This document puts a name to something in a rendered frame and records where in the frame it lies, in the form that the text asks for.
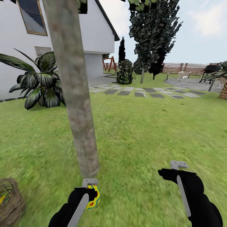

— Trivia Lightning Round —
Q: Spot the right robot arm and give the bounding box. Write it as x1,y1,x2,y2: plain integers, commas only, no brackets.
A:
158,160,223,227

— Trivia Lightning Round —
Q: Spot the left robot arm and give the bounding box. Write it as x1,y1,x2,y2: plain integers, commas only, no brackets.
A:
48,178,99,227

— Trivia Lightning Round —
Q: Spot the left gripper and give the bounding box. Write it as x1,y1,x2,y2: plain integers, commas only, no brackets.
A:
86,188,97,201

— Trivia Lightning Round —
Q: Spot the wicker basket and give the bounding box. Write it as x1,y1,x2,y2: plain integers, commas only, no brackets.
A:
0,178,26,227

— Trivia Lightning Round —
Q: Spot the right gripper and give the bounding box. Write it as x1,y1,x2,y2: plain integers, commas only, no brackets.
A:
158,168,179,183

